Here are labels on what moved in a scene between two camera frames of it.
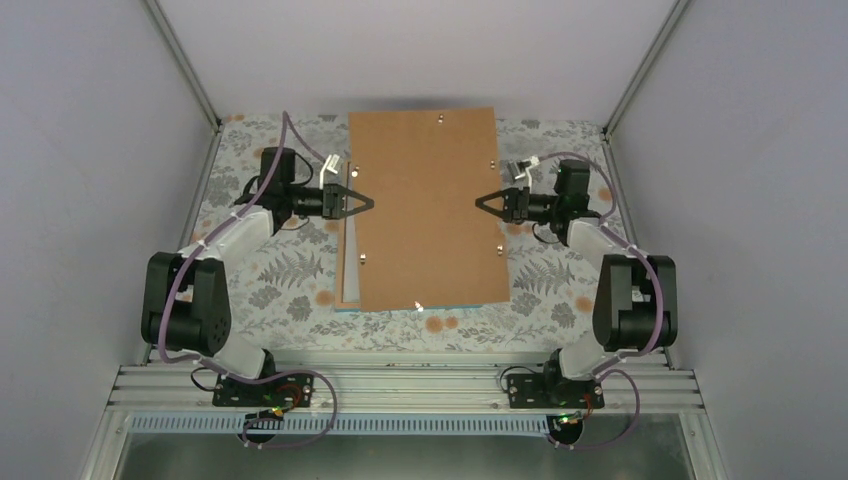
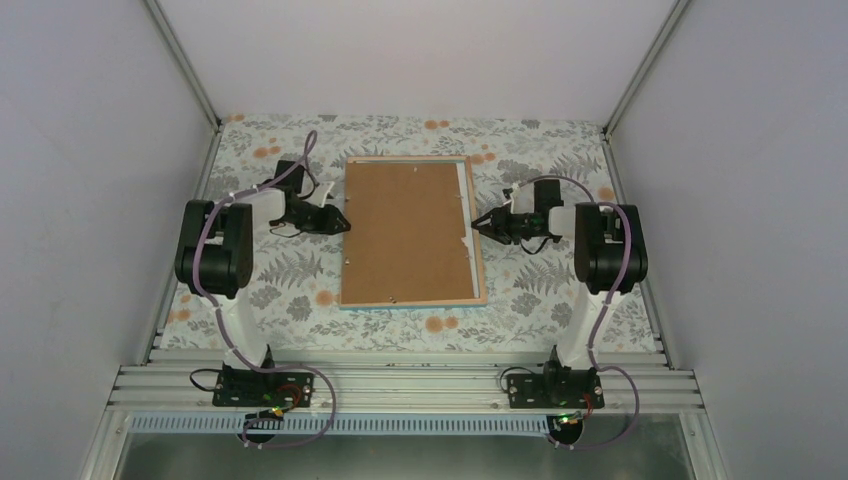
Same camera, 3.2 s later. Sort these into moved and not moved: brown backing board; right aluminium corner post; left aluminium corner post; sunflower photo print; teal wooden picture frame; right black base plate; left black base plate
Moved: sunflower photo print; teal wooden picture frame; brown backing board
Not moved: left aluminium corner post; left black base plate; right aluminium corner post; right black base plate
